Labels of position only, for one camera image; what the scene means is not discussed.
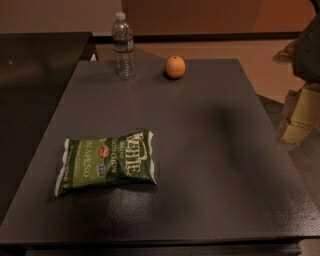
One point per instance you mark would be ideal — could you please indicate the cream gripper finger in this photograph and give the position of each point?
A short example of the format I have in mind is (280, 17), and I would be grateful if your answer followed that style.
(301, 114)

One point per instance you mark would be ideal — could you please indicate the clear plastic water bottle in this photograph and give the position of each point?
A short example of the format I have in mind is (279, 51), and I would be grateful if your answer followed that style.
(123, 45)

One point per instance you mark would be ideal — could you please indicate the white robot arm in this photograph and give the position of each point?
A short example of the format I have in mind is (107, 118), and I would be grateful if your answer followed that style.
(306, 52)

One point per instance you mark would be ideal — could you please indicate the green jalapeno chip bag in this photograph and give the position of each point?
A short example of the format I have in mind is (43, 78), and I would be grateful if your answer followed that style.
(106, 162)

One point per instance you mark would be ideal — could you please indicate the orange fruit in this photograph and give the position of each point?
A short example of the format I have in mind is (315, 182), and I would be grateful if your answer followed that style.
(175, 67)

